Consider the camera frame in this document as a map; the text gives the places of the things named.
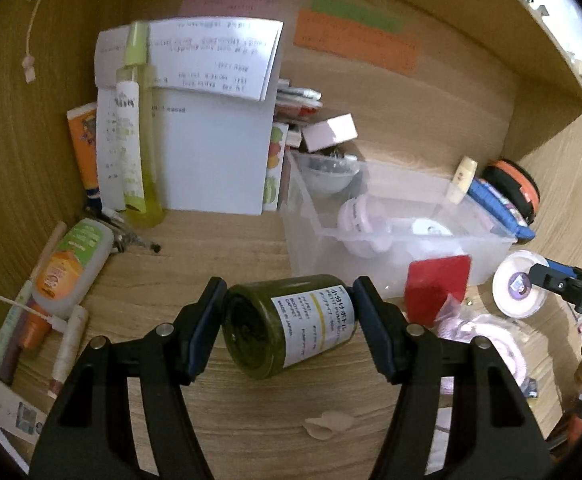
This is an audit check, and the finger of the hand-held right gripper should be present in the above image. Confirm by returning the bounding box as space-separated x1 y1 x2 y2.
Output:
528 264 582 322
546 259 582 286

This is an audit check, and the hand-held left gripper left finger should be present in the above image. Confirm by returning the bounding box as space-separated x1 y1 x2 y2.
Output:
30 276 228 480

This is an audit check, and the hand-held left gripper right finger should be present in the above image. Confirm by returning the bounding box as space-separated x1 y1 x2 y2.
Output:
353 275 556 480

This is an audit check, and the dark green labelled jar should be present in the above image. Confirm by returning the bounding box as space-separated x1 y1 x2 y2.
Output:
223 274 358 381

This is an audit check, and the clear plastic storage bin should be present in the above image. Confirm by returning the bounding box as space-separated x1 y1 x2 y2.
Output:
281 152 516 298

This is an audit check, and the white tape roll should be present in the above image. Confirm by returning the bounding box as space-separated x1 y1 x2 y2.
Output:
492 250 549 319

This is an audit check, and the red velvet pouch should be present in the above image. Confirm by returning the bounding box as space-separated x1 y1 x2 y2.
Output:
405 255 472 323

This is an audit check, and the pink cord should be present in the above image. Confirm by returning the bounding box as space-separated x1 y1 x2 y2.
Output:
436 295 528 396

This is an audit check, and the person's right forearm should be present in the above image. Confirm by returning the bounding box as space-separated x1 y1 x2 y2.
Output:
566 412 582 448

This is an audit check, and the wooden desktop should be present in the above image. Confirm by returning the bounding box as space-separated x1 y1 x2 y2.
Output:
0 207 579 480

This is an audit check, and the blue patterned case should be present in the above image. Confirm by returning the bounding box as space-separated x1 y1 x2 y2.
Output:
466 177 536 241

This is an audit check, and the orange black round case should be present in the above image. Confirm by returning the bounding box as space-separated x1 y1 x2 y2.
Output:
481 158 540 226

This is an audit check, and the beige paper scrap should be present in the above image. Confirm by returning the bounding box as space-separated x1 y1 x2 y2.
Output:
303 410 354 441

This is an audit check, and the cream tube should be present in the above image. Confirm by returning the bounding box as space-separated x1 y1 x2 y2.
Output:
441 156 479 206

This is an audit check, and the white stick tube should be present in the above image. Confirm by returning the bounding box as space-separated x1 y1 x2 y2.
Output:
51 305 89 397

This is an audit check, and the yellow-green spray bottle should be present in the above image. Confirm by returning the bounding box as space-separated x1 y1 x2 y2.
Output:
116 21 166 228

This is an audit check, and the clear round container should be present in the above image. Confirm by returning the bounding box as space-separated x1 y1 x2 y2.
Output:
298 152 362 196

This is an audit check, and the large white paper sheet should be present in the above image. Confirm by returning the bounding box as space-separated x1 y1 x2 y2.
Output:
96 22 284 216

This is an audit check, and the beige stick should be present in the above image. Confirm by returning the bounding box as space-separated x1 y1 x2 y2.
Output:
36 221 69 281

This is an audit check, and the fruit print box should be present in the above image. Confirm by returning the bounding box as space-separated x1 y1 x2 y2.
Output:
263 122 302 211

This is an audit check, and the white tube with green end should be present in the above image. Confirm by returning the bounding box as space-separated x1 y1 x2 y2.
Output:
112 82 145 207

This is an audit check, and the pale green tube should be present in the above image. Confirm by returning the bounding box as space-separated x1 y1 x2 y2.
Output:
0 280 34 377

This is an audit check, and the orange tube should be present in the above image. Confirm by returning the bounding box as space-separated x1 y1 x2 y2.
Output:
67 102 102 206

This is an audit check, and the white printed leaflet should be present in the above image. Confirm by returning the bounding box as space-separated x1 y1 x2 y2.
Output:
0 355 48 445

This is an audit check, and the stack of cards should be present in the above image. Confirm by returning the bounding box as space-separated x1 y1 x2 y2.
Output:
273 77 324 122

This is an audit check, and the folded printed white paper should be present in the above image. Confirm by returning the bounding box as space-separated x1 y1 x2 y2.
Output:
148 19 284 103

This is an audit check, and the orange sticky note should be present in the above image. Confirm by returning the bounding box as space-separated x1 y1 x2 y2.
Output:
293 10 418 77

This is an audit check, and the green sticky note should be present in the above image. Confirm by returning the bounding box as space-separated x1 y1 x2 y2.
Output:
311 0 404 36

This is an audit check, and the white cable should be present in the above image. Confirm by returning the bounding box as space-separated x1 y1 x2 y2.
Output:
0 235 66 332

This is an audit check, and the white cord with clips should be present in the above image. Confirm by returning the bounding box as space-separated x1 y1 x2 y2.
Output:
21 0 62 83

